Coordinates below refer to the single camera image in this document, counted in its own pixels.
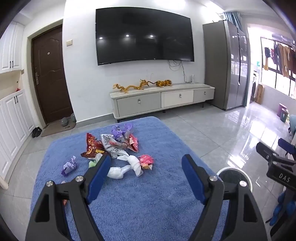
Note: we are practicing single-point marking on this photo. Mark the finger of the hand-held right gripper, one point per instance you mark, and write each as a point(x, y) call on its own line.
point(266, 150)
point(288, 144)

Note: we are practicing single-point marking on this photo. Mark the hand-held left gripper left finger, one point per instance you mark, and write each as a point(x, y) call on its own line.
point(99, 178)

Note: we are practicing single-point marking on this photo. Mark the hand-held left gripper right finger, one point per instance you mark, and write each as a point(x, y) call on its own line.
point(194, 180)

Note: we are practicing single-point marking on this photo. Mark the green wrapper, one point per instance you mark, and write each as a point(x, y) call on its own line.
point(92, 164)

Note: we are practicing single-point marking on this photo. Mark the white tissue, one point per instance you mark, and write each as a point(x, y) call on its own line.
point(116, 172)

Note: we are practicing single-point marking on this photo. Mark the small purple wrapper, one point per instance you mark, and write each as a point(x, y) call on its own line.
point(69, 165)

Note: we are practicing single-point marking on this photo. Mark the red snack wrapper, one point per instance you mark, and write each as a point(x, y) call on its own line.
point(92, 144)

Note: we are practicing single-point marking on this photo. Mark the white printed snack wrapper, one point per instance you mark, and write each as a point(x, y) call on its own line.
point(108, 141)

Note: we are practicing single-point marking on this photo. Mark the white twisted candy wrapper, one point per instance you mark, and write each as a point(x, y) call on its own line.
point(134, 163)

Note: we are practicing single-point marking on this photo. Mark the orange red wrapper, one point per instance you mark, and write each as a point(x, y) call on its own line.
point(133, 144)

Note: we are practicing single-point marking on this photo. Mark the large purple wrapper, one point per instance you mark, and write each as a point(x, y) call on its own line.
point(119, 133)

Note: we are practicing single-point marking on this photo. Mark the pink wrapper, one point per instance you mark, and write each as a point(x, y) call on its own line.
point(145, 161)

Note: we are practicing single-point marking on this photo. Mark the person's right hand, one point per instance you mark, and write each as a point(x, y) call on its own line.
point(278, 208)

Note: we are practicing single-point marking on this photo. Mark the green bucket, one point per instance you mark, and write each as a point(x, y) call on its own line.
point(285, 115)

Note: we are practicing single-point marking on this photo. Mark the purple bucket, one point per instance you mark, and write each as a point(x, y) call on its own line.
point(281, 108)

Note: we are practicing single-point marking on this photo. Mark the blue fluffy rug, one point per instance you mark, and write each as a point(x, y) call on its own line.
point(143, 204)

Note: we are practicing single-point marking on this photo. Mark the cardboard box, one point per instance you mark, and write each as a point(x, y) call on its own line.
point(259, 93)

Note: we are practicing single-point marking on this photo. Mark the grey kettlebell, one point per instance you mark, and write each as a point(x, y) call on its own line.
point(64, 122)
point(72, 118)

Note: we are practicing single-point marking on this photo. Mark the brown door mat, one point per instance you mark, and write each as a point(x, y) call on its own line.
point(53, 131)

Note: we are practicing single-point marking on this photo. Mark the washing machine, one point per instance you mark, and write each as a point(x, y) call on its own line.
point(254, 83)

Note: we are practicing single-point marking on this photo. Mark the pair of black shoes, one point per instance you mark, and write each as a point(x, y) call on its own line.
point(37, 132)

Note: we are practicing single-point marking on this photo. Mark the grey white television stand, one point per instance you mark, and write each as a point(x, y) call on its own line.
point(138, 102)

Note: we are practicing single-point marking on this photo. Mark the hanging laundry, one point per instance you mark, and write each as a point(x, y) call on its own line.
point(283, 58)

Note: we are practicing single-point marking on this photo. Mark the long golden dragon ornament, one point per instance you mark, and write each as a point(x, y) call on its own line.
point(129, 88)

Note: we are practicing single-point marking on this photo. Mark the grey refrigerator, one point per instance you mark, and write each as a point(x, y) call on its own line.
point(222, 64)

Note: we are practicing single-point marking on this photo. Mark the white base cabinet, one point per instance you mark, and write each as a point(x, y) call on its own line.
point(16, 120)

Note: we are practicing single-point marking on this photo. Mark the white bottle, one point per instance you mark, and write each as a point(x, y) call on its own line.
point(193, 78)

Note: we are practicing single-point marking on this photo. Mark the brown wooden door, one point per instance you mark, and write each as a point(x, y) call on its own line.
point(52, 76)

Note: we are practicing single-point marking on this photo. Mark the blue curtain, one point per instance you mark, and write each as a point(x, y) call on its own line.
point(233, 19)

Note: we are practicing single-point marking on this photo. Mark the beige wall switch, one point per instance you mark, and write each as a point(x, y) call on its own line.
point(69, 42)

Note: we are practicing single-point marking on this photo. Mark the black wall television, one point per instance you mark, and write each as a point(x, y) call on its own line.
point(143, 34)

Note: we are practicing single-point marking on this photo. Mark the white wall cabinet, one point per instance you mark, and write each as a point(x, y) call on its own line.
point(11, 48)

